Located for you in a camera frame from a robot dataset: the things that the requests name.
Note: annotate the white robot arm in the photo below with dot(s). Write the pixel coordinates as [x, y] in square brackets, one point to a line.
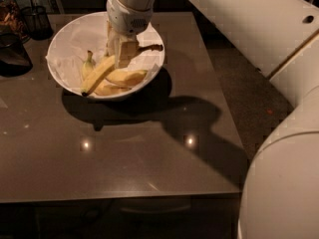
[280, 197]

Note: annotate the right yellow banana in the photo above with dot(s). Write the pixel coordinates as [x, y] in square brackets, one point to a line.
[126, 78]

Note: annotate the back yellow banana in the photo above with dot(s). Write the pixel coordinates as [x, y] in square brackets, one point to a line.
[105, 56]

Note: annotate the black mesh pen cup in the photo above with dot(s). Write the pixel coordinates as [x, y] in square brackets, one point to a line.
[37, 22]

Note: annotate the glass jar with snacks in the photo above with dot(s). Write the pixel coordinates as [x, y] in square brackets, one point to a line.
[11, 19]

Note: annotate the left yellow banana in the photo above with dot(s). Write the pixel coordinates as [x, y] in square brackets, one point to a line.
[88, 65]

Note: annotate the black mesh basket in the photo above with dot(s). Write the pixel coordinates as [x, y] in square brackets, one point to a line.
[14, 60]

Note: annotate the white paper bowl liner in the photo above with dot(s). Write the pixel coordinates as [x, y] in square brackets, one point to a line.
[78, 60]

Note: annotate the long yellow banana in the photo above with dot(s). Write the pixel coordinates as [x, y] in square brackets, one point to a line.
[99, 74]

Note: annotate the white bowl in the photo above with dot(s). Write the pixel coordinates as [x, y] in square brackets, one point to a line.
[68, 50]

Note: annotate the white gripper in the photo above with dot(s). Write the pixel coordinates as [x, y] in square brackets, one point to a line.
[126, 19]

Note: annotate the bottom yellow banana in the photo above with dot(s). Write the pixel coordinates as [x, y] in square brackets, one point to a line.
[106, 89]

